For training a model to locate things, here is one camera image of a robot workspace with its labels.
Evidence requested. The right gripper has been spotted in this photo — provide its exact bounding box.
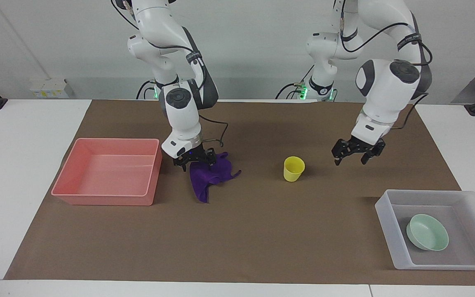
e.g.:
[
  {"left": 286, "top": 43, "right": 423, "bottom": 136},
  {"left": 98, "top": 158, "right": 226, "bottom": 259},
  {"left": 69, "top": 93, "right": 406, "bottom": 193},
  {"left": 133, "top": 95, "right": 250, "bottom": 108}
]
[{"left": 173, "top": 143, "right": 219, "bottom": 172}]

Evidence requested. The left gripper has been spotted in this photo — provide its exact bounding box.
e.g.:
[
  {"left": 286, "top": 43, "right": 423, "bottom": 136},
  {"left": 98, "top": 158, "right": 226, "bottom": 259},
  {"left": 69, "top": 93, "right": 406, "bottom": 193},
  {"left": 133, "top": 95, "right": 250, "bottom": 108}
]
[{"left": 331, "top": 135, "right": 386, "bottom": 167}]

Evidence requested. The purple cloth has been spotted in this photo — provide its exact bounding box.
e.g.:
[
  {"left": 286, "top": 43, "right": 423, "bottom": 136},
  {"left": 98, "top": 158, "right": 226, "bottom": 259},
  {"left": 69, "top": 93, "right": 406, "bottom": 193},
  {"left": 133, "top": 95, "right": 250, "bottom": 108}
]
[{"left": 189, "top": 152, "right": 242, "bottom": 204}]

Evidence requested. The white box with yellow labels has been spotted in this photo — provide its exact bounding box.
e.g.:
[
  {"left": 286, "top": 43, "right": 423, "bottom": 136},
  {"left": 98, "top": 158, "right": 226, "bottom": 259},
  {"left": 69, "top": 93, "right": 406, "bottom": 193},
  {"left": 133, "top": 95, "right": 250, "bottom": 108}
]
[{"left": 30, "top": 78, "right": 70, "bottom": 99}]

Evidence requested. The yellow plastic cup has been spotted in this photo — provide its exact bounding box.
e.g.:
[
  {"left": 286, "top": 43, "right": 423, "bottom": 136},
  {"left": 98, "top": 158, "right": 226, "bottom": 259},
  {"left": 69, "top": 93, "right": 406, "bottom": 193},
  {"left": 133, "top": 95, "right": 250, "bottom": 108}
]
[{"left": 283, "top": 156, "right": 306, "bottom": 183}]

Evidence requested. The pink plastic bin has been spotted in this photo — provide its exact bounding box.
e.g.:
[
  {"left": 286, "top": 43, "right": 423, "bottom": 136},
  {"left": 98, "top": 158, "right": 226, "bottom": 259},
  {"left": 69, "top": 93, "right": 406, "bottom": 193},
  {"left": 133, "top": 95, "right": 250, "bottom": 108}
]
[{"left": 51, "top": 137, "right": 163, "bottom": 206}]

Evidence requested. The pale green bowl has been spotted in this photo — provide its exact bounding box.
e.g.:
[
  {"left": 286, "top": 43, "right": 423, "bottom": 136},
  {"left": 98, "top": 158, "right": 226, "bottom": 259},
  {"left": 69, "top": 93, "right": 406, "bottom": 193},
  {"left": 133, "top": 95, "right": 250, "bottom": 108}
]
[{"left": 405, "top": 213, "right": 450, "bottom": 252}]

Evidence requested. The translucent white plastic bin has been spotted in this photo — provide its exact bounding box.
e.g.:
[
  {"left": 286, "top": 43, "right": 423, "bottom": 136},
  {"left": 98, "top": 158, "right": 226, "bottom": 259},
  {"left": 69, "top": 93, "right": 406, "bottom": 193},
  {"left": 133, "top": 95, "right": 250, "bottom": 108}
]
[{"left": 374, "top": 189, "right": 475, "bottom": 271}]

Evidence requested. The black cable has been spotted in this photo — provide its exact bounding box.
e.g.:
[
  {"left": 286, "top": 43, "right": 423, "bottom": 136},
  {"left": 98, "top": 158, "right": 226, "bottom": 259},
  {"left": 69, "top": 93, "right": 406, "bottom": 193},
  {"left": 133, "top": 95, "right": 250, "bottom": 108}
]
[
  {"left": 389, "top": 92, "right": 429, "bottom": 131},
  {"left": 199, "top": 114, "right": 229, "bottom": 148},
  {"left": 274, "top": 64, "right": 316, "bottom": 100},
  {"left": 339, "top": 0, "right": 433, "bottom": 67},
  {"left": 135, "top": 79, "right": 157, "bottom": 100}
]

